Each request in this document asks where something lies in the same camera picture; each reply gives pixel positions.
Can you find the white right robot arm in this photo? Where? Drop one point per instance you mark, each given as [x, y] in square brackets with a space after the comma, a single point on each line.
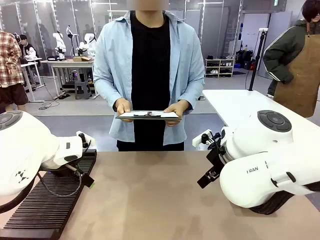
[252, 190]

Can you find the black slotted PCB rack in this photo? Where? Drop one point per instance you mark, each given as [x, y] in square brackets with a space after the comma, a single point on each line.
[50, 212]

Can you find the person in brown apron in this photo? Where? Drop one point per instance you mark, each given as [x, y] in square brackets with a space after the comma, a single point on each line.
[297, 65]

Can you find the person's left forearm blue sleeve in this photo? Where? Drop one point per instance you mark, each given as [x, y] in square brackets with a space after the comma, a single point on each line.
[193, 95]

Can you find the person's right hand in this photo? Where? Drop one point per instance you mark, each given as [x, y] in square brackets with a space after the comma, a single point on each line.
[123, 107]

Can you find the person's right forearm blue sleeve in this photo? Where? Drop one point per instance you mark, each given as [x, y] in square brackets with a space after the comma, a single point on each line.
[107, 92]

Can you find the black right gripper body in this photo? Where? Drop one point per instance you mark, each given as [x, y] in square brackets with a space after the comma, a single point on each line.
[217, 158]

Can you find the person's left hand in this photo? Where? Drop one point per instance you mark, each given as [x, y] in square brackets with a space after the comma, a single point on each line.
[176, 110]

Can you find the person in light blue shirt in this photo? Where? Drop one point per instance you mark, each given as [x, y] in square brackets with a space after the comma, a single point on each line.
[150, 62]

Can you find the small white background desk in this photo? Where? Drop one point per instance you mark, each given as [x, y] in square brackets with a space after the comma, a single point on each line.
[31, 65]

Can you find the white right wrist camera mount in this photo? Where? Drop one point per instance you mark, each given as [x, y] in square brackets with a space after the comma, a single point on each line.
[198, 141]

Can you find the white paper sheet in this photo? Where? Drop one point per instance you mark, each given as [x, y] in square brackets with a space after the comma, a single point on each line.
[167, 114]

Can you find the figure in plaid shirt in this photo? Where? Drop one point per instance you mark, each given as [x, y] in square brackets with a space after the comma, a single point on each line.
[8, 62]

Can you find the black clipboard clip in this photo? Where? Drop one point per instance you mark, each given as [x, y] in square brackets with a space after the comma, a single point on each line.
[146, 115]

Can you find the seated person in dark jacket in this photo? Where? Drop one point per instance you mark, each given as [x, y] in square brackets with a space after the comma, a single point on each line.
[26, 47]

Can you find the black tripod pole white head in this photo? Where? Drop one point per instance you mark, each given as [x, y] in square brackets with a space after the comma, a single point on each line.
[257, 60]

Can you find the white background workbench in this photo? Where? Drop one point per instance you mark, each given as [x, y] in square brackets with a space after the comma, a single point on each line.
[70, 63]

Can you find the black bags pile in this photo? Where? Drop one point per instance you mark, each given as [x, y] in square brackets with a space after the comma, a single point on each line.
[245, 60]

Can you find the grey clipboard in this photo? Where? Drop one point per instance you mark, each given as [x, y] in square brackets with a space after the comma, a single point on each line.
[150, 118]

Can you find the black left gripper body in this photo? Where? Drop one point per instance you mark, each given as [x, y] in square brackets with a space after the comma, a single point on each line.
[61, 170]

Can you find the black step stool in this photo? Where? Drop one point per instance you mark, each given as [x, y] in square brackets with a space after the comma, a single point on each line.
[82, 90]

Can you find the small white background robot arm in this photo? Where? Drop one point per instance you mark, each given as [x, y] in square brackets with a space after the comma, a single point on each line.
[60, 43]

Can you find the wooden shoe shelf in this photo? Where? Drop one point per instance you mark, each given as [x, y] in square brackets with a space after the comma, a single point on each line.
[220, 67]

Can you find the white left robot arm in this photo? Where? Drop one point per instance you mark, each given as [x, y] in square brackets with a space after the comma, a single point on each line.
[22, 150]

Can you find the flat cardboard box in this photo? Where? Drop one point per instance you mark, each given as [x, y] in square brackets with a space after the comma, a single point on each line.
[82, 59]

